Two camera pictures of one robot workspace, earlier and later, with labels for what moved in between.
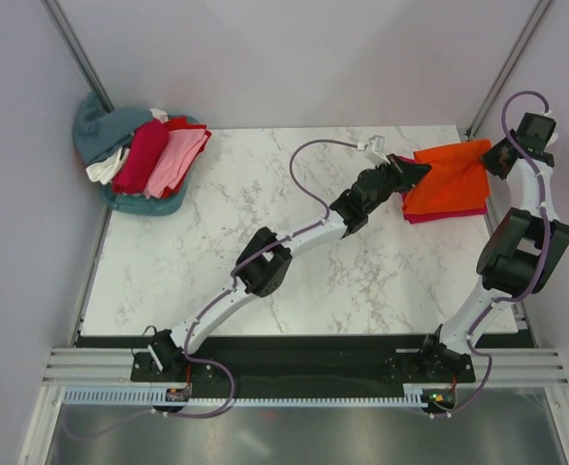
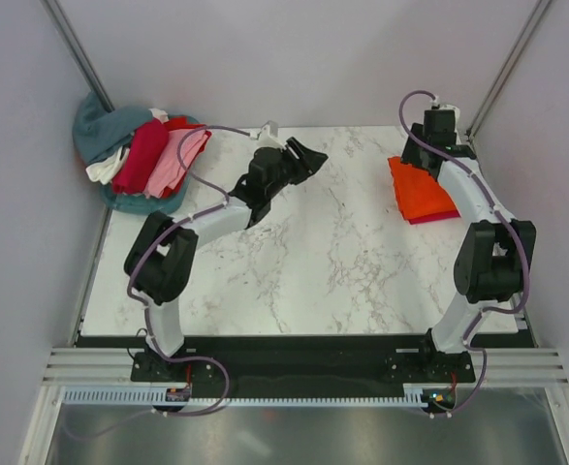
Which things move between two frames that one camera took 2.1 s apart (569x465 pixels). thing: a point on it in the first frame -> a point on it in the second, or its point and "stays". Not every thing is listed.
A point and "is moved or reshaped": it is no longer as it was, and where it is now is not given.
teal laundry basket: x=142 y=204 stays
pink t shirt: x=183 y=147 stays
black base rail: x=303 y=360 stays
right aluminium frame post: x=509 y=67 stays
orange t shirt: x=458 y=179 is moved or reshaped
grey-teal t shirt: x=99 y=135 stays
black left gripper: x=407 y=174 -> x=309 y=162
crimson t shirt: x=146 y=142 stays
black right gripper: x=489 y=159 -> x=411 y=152
